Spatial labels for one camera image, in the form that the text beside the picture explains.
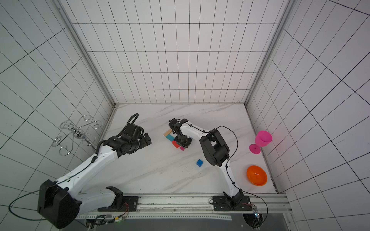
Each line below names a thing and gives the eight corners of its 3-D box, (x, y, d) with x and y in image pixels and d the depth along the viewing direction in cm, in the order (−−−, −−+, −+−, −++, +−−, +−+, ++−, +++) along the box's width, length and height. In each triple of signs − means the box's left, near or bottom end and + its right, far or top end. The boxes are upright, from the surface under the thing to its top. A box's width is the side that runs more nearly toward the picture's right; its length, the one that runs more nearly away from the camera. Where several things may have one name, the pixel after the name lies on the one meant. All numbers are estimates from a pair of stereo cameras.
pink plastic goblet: (250, 155, 94) (261, 142, 80) (246, 145, 100) (256, 130, 86) (261, 155, 95) (275, 142, 80) (257, 145, 100) (269, 130, 86)
